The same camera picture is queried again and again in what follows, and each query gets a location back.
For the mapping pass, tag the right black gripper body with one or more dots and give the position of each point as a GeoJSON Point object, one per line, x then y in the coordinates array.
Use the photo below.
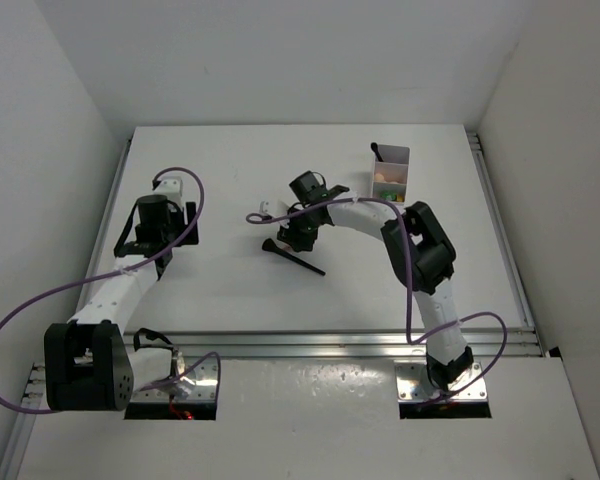
{"type": "Point", "coordinates": [300, 228]}

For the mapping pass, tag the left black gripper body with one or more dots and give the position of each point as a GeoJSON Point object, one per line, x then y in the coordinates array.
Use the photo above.
{"type": "Point", "coordinates": [176, 223]}

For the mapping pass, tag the large black makeup brush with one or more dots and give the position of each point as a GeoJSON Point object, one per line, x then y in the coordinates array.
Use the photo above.
{"type": "Point", "coordinates": [270, 246]}

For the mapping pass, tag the green tube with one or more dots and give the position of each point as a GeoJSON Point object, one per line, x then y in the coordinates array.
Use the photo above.
{"type": "Point", "coordinates": [389, 195]}

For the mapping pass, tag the black brush pink handle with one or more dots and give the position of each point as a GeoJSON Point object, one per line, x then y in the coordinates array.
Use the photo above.
{"type": "Point", "coordinates": [375, 149]}

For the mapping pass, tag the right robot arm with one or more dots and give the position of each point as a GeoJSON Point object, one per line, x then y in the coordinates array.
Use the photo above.
{"type": "Point", "coordinates": [420, 253]}

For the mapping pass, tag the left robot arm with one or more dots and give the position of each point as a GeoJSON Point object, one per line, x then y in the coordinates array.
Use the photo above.
{"type": "Point", "coordinates": [88, 367]}

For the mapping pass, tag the white divided organizer box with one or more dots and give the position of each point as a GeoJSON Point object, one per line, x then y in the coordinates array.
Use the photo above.
{"type": "Point", "coordinates": [396, 158]}

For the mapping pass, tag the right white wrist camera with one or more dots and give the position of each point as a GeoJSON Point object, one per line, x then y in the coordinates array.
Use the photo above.
{"type": "Point", "coordinates": [273, 208]}

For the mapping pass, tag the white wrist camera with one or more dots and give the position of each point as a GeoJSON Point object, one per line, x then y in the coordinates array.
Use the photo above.
{"type": "Point", "coordinates": [171, 187]}
{"type": "Point", "coordinates": [273, 208]}

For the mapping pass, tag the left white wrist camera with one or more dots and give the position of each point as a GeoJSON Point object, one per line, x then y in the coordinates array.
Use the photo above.
{"type": "Point", "coordinates": [171, 187]}

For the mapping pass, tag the aluminium rail frame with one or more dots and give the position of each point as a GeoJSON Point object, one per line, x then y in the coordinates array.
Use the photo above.
{"type": "Point", "coordinates": [430, 147]}

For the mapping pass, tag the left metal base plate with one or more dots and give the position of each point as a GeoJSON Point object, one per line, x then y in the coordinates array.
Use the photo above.
{"type": "Point", "coordinates": [200, 382]}

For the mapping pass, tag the metal base plate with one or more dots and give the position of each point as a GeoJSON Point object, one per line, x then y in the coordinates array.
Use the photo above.
{"type": "Point", "coordinates": [414, 386]}
{"type": "Point", "coordinates": [200, 382]}

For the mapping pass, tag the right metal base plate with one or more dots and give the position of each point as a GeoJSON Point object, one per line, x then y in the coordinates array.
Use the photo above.
{"type": "Point", "coordinates": [414, 386]}

